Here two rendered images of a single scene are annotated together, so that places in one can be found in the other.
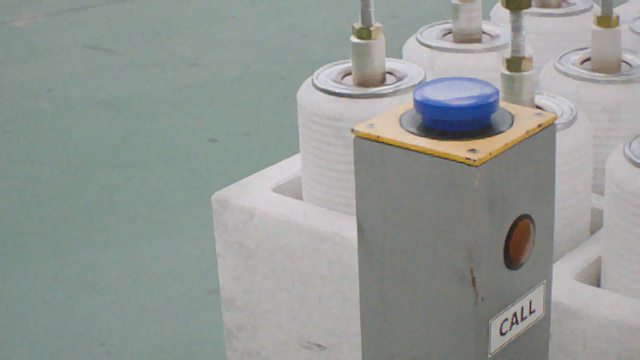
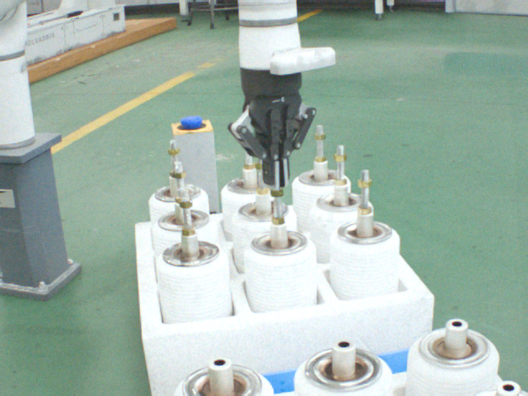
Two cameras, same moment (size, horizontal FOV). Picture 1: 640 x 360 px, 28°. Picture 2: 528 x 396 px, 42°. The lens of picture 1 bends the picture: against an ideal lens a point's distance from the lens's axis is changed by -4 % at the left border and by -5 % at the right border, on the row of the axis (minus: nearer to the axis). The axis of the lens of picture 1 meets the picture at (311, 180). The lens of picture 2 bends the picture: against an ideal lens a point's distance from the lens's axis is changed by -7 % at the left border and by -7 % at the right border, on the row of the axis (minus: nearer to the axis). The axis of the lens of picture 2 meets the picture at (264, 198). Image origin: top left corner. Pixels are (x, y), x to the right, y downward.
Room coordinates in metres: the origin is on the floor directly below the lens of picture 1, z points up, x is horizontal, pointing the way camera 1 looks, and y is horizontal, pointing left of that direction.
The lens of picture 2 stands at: (1.46, -0.99, 0.65)
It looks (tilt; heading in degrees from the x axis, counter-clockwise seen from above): 21 degrees down; 129
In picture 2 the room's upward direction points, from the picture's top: 3 degrees counter-clockwise
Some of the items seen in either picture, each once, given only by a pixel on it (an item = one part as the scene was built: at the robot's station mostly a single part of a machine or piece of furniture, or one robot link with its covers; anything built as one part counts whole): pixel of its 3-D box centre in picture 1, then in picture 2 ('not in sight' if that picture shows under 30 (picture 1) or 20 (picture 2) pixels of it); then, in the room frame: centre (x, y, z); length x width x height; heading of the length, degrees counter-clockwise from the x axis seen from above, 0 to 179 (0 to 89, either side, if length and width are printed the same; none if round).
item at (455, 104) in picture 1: (456, 109); (191, 123); (0.56, -0.07, 0.32); 0.04 x 0.04 x 0.02
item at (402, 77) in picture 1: (369, 79); (321, 178); (0.82, -0.04, 0.25); 0.08 x 0.08 x 0.01
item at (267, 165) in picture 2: not in sight; (263, 166); (0.91, -0.30, 0.36); 0.03 x 0.01 x 0.05; 77
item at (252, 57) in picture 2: not in sight; (279, 40); (0.93, -0.29, 0.52); 0.11 x 0.09 x 0.06; 167
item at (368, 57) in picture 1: (368, 60); (320, 171); (0.82, -0.04, 0.26); 0.02 x 0.02 x 0.03
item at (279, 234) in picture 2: not in sight; (279, 234); (0.92, -0.29, 0.26); 0.02 x 0.02 x 0.03
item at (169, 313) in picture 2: not in sight; (197, 314); (0.84, -0.37, 0.16); 0.10 x 0.10 x 0.18
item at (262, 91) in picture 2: not in sight; (271, 95); (0.92, -0.29, 0.45); 0.08 x 0.08 x 0.09
